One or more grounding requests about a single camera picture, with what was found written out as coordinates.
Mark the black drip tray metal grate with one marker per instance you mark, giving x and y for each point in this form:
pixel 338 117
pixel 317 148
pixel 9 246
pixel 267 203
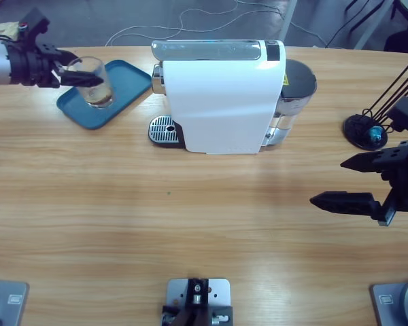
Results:
pixel 163 130

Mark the black office chair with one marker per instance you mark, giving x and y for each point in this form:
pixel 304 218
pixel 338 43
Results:
pixel 403 42

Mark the blue coffee capsule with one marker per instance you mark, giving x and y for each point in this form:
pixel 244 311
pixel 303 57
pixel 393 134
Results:
pixel 374 134

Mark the black capsule holder with rods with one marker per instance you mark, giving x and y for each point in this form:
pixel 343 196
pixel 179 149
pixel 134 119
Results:
pixel 355 136

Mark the teal plastic tray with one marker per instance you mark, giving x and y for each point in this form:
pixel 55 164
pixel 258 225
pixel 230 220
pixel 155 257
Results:
pixel 129 78

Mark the silver coffee machine lever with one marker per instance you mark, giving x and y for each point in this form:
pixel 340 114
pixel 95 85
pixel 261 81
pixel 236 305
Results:
pixel 204 51

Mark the yellow warning sticker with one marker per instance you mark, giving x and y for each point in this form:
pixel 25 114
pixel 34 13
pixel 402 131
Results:
pixel 286 80

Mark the white capsule coffee machine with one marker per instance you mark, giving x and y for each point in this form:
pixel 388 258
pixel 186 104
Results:
pixel 221 108

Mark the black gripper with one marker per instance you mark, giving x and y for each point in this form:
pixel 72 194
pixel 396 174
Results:
pixel 30 68
pixel 406 190

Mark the clear drinking glass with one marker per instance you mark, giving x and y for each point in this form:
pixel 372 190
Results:
pixel 98 95

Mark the clear water tank dark lid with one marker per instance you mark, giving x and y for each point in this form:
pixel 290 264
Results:
pixel 297 79

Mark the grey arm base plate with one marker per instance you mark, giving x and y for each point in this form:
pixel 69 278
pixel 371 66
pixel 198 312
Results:
pixel 7 302
pixel 394 302

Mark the white metal frame leg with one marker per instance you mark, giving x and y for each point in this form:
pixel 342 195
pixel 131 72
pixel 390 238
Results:
pixel 288 20
pixel 374 25

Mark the pale wooden crate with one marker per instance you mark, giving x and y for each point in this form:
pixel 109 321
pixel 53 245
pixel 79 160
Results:
pixel 0 29

